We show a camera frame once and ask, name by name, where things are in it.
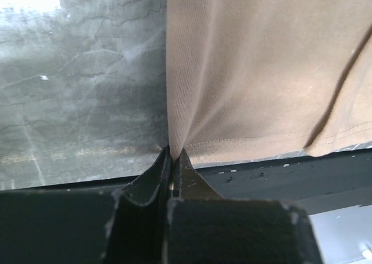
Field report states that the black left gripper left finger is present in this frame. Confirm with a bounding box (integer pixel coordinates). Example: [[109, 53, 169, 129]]
[[1, 148, 171, 263]]

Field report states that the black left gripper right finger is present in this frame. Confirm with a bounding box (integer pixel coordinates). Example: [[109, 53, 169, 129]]
[[167, 151, 321, 263]]

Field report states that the beige t shirt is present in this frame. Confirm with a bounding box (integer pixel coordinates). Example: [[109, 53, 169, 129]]
[[166, 0, 371, 164]]

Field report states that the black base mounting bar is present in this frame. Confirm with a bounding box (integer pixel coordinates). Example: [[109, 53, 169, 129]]
[[0, 150, 372, 215]]

